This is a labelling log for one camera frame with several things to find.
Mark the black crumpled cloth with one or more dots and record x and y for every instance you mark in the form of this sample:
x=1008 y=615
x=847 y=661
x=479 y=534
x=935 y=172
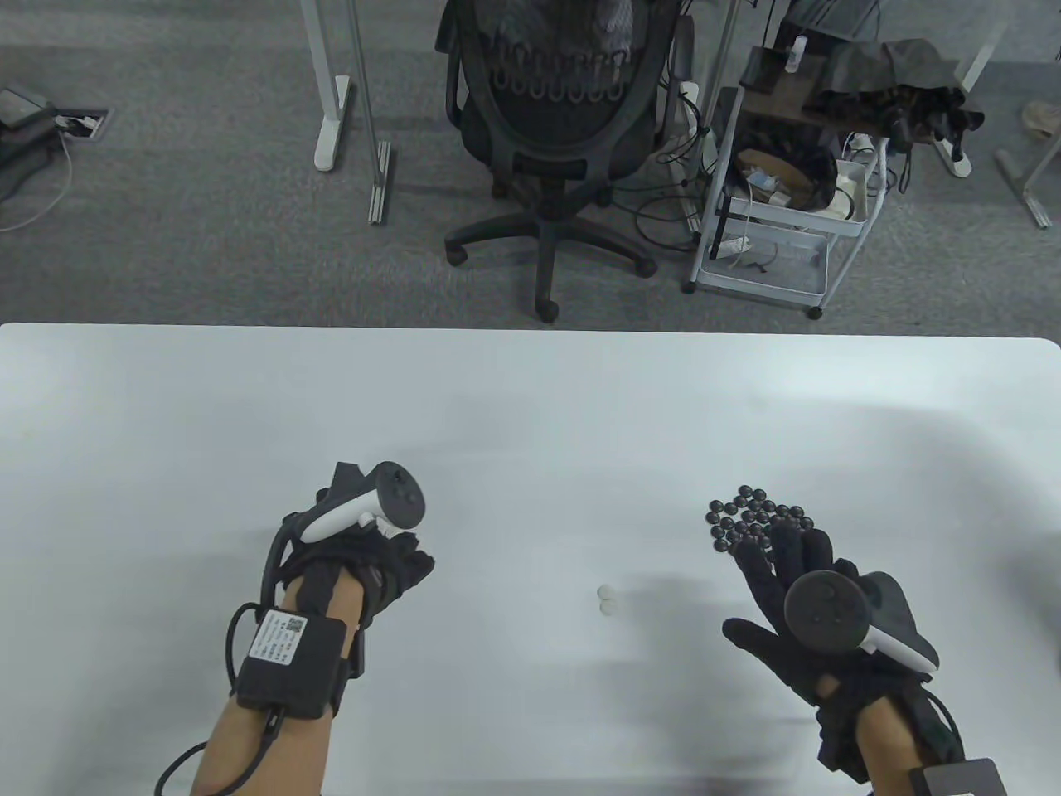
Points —
x=895 y=75

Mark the aluminium profile post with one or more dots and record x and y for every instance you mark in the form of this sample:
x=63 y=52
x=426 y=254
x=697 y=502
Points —
x=380 y=182

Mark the white wheeled utility cart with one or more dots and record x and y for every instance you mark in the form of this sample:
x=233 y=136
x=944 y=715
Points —
x=796 y=278

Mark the floor socket box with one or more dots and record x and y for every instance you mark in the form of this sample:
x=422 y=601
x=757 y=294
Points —
x=83 y=124

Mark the black wrist sensor box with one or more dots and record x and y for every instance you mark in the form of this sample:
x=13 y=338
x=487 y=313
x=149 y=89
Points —
x=290 y=663
x=961 y=779

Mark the white power adapter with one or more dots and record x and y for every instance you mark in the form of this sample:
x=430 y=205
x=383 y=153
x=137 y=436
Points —
x=852 y=186

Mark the black mesh office chair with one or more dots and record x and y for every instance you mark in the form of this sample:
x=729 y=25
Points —
x=547 y=141

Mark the white slanted desk leg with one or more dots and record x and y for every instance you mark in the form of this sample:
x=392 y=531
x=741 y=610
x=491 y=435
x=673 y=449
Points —
x=982 y=50

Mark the person's left hand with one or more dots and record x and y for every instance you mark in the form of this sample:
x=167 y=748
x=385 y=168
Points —
x=398 y=572

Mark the person's left forearm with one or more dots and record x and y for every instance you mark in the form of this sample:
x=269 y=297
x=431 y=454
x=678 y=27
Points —
x=273 y=754

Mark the small white bottle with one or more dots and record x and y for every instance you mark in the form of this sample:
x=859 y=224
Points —
x=799 y=54

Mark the group of black go stones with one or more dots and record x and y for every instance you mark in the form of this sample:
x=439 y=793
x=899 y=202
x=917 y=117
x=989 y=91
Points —
x=738 y=507

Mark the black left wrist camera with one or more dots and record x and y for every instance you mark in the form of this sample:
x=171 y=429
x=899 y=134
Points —
x=355 y=655

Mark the black right wrist sensor box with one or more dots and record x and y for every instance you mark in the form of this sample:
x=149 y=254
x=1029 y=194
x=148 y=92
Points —
x=961 y=779

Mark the dark grey left hand controller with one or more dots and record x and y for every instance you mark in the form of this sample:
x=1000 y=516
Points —
x=402 y=493

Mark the black and tan bag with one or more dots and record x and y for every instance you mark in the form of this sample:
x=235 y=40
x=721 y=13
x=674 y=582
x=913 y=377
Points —
x=816 y=178

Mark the white power strip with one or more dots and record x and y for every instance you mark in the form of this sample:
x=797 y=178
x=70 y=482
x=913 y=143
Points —
x=729 y=247

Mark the beige shoe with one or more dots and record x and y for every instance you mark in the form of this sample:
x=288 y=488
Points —
x=1042 y=116

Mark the person's right hand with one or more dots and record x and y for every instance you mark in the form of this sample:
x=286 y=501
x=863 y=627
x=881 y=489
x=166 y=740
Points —
x=787 y=555

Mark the black left wrist sensor box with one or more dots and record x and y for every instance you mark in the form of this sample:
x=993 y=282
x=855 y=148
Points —
x=290 y=663

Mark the grey desk leg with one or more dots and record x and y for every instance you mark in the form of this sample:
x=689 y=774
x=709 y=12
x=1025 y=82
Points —
x=1032 y=195

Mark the black phone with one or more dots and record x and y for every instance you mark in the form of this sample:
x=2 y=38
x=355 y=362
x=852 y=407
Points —
x=763 y=70

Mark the grey white right hand controller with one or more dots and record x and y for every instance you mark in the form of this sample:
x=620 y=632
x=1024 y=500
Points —
x=825 y=618

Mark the person's right forearm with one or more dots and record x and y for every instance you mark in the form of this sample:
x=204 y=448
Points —
x=887 y=746

